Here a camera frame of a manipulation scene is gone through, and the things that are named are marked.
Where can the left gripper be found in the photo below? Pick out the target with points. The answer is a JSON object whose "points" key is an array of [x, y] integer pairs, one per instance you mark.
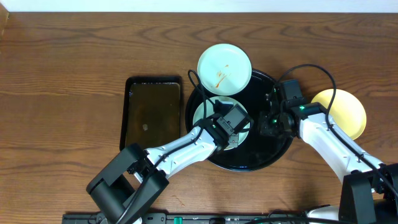
{"points": [[234, 139]]}

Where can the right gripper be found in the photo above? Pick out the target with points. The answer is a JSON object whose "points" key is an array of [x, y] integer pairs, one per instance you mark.
{"points": [[264, 127]]}

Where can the green plate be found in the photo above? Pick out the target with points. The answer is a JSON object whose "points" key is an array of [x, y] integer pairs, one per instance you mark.
{"points": [[233, 143]]}

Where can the green plate stained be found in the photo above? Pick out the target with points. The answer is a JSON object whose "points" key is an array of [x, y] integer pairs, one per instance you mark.
{"points": [[224, 69]]}

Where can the yellow plate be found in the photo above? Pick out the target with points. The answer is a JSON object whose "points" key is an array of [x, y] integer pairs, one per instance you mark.
{"points": [[348, 113]]}

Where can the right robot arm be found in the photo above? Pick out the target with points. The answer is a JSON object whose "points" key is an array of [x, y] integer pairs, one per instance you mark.
{"points": [[369, 186]]}

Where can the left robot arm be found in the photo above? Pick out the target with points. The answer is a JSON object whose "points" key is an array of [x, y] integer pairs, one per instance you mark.
{"points": [[126, 188]]}

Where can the round black tray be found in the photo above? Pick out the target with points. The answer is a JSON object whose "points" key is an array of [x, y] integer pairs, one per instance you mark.
{"points": [[254, 151]]}

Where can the rectangular black water tray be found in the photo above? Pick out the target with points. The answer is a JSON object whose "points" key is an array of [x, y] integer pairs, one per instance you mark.
{"points": [[151, 111]]}

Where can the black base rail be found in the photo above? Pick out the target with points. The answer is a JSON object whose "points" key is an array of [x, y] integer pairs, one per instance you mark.
{"points": [[163, 218]]}

